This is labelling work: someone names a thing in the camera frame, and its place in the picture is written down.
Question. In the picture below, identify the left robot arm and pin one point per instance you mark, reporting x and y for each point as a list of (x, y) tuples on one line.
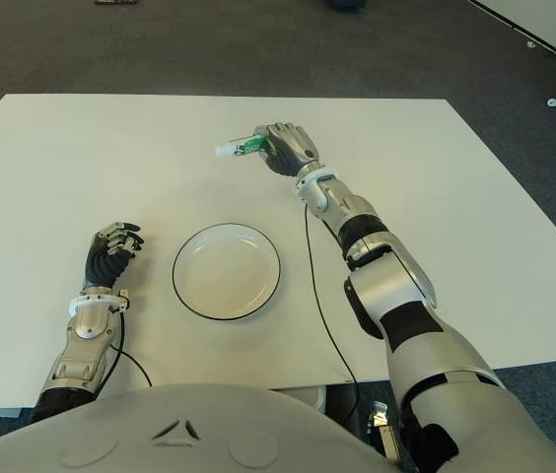
[(83, 345)]

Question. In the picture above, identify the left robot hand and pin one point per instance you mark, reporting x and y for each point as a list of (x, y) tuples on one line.
[(108, 261)]

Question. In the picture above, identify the green toothpaste tube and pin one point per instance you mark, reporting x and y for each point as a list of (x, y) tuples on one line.
[(246, 145)]

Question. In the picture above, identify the grey robot torso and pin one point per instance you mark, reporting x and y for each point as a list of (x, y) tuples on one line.
[(184, 433)]

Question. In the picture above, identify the white plate black rim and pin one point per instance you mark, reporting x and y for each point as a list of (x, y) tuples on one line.
[(229, 281)]

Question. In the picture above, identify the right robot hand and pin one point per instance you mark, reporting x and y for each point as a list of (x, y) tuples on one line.
[(290, 148)]

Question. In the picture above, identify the long white table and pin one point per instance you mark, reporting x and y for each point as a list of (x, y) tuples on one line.
[(554, 24)]

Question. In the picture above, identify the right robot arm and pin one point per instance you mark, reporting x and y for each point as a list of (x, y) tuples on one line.
[(391, 290)]

